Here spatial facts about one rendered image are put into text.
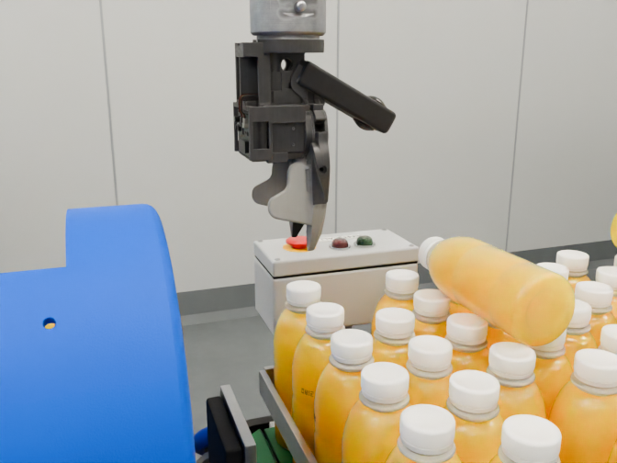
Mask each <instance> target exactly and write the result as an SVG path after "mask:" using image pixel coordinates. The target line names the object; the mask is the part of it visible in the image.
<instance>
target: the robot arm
mask: <svg viewBox="0 0 617 463"><path fill-rule="evenodd" d="M250 27H251V34H252V35H253V36H256V40H252V42H241V43H235V70H236V100H237V101H236V102H233V124H234V152H239V153H240V154H241V155H242V156H244V157H246V158H247V159H249V160H250V161H252V162H267V163H268V164H273V166H272V174H271V176H270V178H269V179H267V180H265V181H263V182H262V183H261V184H259V185H257V186H255V187H254V188H253V190H252V199H253V201H254V202H255V203H257V204H259V205H264V206H268V212H269V214H270V215H271V217H273V218H274V219H277V220H285V221H289V226H290V232H291V236H292V237H297V235H298V234H299V232H300V231H301V229H302V227H303V226H304V224H305V225H307V230H306V234H307V249H308V251H313V250H315V247H316V245H317V243H318V241H319V238H320V236H321V234H322V229H323V224H324V221H325V216H326V208H327V202H328V199H329V186H330V172H331V165H330V152H329V145H328V142H329V129H328V118H327V114H326V111H325V110H324V109H323V107H324V105H325V103H327V104H328V105H330V106H332V107H334V108H336V109H338V110H340V111H341V112H342V113H344V114H345V115H347V116H349V117H351V118H352V119H353V121H354V123H355V124H356V125H357V126H358V127H359V128H360V129H362V130H369V131H370V130H372V131H374V130H377V131H379V132H382V133H387V132H388V131H389V129H390V127H391V126H392V124H393V122H394V120H395V118H396V113H395V112H393V111H392V110H390V109H388V108H387V107H386V105H385V104H384V102H383V101H382V100H381V99H380V98H378V97H376V96H367V95H365V94H363V93H362V92H360V91H358V90H357V89H355V88H353V87H352V86H350V85H348V84H346V83H345V82H344V81H342V80H340V79H339V78H337V77H336V76H334V75H332V74H331V73H328V72H327V71H325V70H323V69H322V68H320V67H319V66H318V65H316V64H314V63H313V62H309V61H305V53H317V52H324V40H320V36H323V35H324V34H325V33H326V0H250ZM283 60H284V61H285V63H286V66H285V68H284V69H282V66H281V63H282V61H283ZM238 132H239V140H238ZM306 159H307V160H306Z"/></svg>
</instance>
